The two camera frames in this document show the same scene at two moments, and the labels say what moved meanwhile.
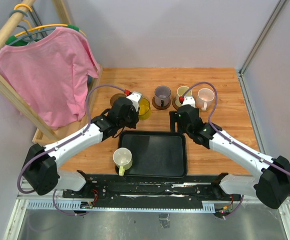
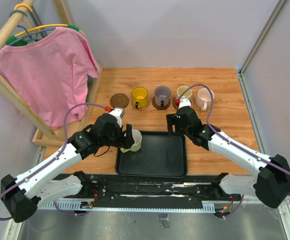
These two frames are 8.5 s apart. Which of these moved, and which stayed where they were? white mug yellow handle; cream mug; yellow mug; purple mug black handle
Moved: yellow mug; white mug yellow handle
Stayed: purple mug black handle; cream mug
